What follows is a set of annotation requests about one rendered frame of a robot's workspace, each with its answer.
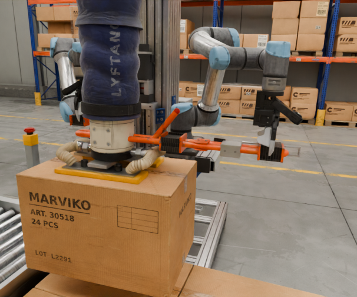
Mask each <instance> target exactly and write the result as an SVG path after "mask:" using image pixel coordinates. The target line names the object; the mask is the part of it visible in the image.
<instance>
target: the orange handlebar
mask: <svg viewBox="0 0 357 297"><path fill-rule="evenodd" d="M75 135H76V136H78V137H89V138H90V130H86V129H81V130H77V131H76V132H75ZM135 136H138V137H135ZM140 136H141V137H140ZM147 137H150V138H147ZM128 141H129V142H135V143H147V144H158V145H159V138H152V136H149V135H142V134H134V136H129V137H128ZM221 143H222V142H217V141H211V140H209V139H202V138H198V139H197V140H193V139H185V141H183V142H182V147H187V148H194V150H200V151H208V150H216V151H220V149H221V148H220V145H221ZM240 153H245V154H257V153H258V146H255V145H248V144H242V146H241V149H240ZM288 155H289V151H288V150H287V149H285V152H284V157H286V156H288Z"/></svg>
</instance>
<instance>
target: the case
mask: <svg viewBox="0 0 357 297"><path fill-rule="evenodd" d="M63 164H65V162H64V161H62V160H60V159H58V157H55V158H53V159H50V160H48V161H46V162H43V163H41V164H39V165H37V166H34V167H31V168H30V169H27V170H25V171H22V172H20V173H18V174H16V183H17V188H18V198H19V208H20V214H21V224H22V234H23V239H24V249H25V259H26V264H27V268H30V269H35V270H40V271H43V272H48V273H53V274H56V275H61V276H66V277H70V278H74V279H79V280H83V281H87V282H92V283H97V284H101V285H105V286H110V287H114V288H118V289H123V290H127V291H132V292H137V293H142V294H145V295H150V296H155V297H170V295H171V293H172V291H173V288H174V286H175V284H176V282H177V279H178V276H179V274H180V272H181V269H182V267H183V265H184V262H185V260H186V257H187V255H188V253H189V250H190V248H191V246H192V243H193V240H194V215H195V201H196V176H197V161H194V160H183V159H173V158H167V157H164V161H163V162H162V163H161V164H160V165H159V166H158V167H157V168H153V167H148V168H147V169H144V170H143V171H148V176H147V177H146V178H145V179H144V180H143V181H142V182H141V183H140V184H131V183H122V182H117V181H109V180H100V179H92V178H87V177H79V176H70V175H66V174H57V173H55V171H54V169H55V168H57V167H59V166H62V165H63Z"/></svg>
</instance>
